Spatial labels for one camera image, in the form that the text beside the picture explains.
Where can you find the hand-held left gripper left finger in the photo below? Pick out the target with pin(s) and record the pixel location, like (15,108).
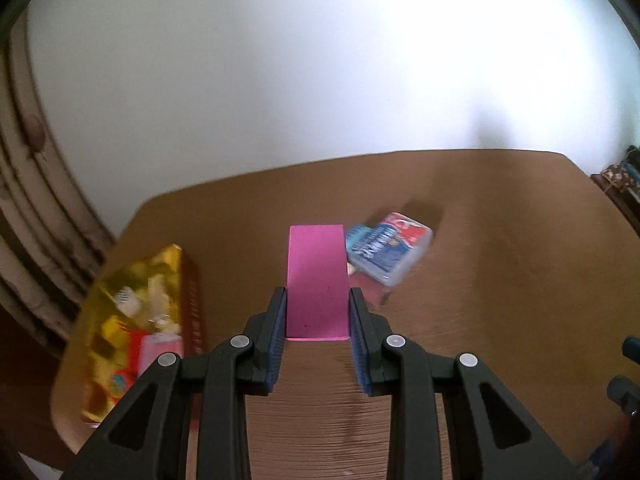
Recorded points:
(276,340)

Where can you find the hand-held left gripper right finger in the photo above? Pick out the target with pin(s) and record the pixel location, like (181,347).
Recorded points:
(357,340)

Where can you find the pink block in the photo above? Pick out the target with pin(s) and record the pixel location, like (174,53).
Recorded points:
(317,280)

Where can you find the clear box with pink contents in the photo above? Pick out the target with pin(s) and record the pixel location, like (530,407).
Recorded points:
(162,352)

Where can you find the red and gold box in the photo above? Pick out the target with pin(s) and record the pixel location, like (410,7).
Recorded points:
(150,280)

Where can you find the red block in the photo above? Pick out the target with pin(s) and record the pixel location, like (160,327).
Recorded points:
(136,355)

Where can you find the black white zigzag box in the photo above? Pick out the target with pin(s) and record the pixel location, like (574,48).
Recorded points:
(129,301)

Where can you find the yellow block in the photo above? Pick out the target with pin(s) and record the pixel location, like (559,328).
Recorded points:
(112,335)

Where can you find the blue cloth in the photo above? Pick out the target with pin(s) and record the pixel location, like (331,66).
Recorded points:
(607,462)

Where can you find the dark wooden cabinet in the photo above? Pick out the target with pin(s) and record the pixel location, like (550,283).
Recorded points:
(620,205)

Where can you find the brown patterned pouch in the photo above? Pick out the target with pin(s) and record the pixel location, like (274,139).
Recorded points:
(617,176)

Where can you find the beige patterned curtain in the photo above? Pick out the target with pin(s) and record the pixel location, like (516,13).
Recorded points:
(35,210)

